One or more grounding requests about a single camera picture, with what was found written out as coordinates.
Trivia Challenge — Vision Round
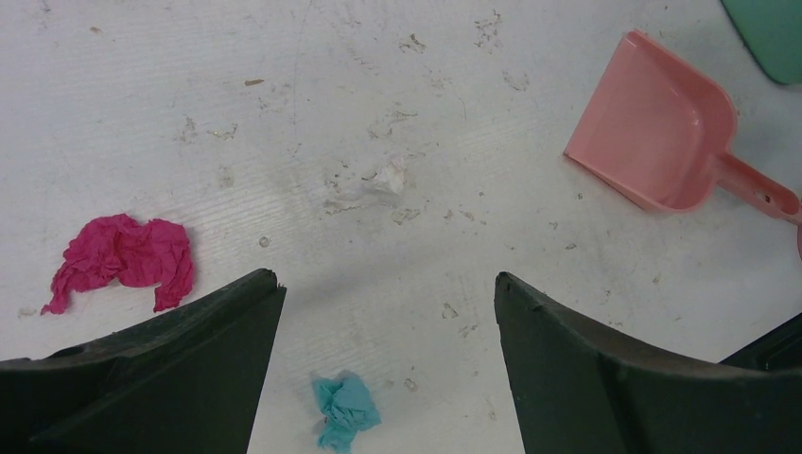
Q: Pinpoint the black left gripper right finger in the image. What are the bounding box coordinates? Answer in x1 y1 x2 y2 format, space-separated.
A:
495 272 801 453

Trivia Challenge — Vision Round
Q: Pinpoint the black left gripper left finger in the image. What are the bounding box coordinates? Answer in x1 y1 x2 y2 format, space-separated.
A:
1 269 287 453

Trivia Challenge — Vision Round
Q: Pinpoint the white paper scrap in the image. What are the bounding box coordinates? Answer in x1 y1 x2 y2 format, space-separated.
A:
323 158 408 215

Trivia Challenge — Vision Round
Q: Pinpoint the pink plastic dustpan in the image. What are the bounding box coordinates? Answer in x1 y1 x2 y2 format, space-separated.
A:
565 30 801 225

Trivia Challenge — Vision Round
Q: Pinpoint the magenta crumpled paper scrap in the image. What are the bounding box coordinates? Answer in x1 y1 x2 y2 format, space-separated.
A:
40 214 194 315

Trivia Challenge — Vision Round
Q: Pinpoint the teal crumpled paper scrap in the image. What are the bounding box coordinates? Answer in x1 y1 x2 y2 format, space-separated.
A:
312 371 382 453

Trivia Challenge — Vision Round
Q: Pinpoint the green plastic waste bin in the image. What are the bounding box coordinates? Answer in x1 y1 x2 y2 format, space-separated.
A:
721 0 801 85

